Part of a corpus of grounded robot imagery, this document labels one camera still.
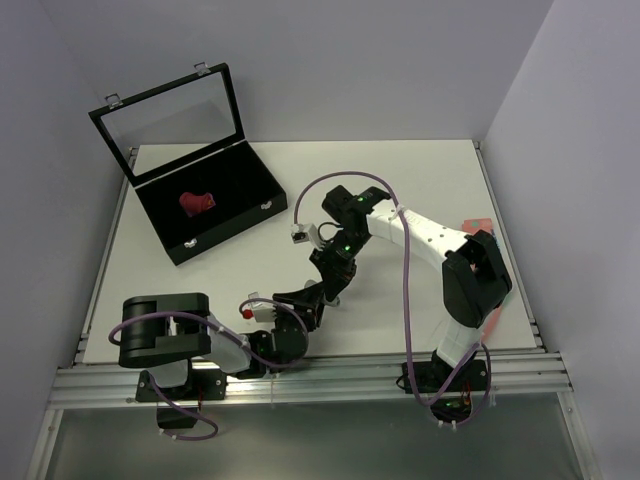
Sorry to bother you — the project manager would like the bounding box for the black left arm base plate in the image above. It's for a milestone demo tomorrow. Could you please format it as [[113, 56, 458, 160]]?
[[135, 369, 227, 403]]

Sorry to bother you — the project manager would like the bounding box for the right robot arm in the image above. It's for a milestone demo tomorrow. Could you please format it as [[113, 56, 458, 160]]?
[[310, 185, 512, 390]]

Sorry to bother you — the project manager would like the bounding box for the aluminium frame rail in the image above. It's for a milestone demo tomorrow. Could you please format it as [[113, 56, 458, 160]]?
[[46, 352, 573, 410]]

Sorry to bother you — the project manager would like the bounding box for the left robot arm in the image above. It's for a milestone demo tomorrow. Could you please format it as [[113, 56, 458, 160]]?
[[108, 280, 340, 399]]

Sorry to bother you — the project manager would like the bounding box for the grey-green ankle sock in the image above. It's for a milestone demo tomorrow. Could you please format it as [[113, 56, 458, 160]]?
[[304, 280, 341, 308]]

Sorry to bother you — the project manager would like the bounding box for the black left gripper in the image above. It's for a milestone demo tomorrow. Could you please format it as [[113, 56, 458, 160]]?
[[271, 281, 326, 332]]

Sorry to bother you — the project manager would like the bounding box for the pink patterned sock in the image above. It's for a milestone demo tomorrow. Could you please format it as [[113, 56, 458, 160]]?
[[459, 218, 511, 345]]

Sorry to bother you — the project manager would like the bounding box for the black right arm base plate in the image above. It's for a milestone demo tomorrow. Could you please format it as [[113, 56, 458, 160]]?
[[396, 360, 490, 394]]

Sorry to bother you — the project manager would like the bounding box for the maroon sock with orange cuff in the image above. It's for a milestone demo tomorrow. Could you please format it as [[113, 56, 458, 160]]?
[[179, 192, 216, 218]]

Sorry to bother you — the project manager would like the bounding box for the black display case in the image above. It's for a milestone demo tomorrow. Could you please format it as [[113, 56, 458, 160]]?
[[89, 63, 288, 265]]

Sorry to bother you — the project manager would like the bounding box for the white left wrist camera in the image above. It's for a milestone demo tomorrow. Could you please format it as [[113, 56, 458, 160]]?
[[239, 298, 276, 323]]

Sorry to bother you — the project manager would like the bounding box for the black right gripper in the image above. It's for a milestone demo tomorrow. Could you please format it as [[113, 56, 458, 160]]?
[[309, 229, 369, 303]]

